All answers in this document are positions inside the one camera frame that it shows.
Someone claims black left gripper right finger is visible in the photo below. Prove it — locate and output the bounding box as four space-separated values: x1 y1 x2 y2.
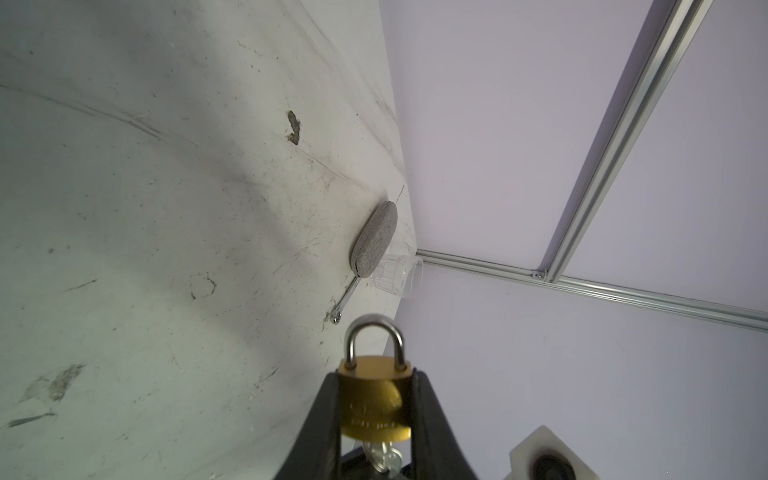
410 370 477 480

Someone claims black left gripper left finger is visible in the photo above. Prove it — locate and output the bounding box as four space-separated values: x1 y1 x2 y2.
274 373 341 480

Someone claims brass padlock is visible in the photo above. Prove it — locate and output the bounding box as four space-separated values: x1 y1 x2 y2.
337 314 413 443

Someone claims silver key with ring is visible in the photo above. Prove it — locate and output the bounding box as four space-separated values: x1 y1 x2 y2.
362 442 403 478

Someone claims clear plastic cup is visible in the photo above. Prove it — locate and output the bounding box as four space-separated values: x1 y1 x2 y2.
370 254 423 298

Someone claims grey fabric oblong case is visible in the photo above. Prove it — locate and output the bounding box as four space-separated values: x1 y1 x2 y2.
350 201 398 278

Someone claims small dark table debris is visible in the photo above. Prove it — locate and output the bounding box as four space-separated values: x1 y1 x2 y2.
287 110 301 145

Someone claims aluminium frame back beam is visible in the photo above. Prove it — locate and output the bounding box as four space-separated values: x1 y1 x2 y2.
417 250 767 332

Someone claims aluminium frame post right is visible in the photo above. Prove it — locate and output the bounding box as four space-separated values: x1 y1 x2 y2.
538 0 712 283

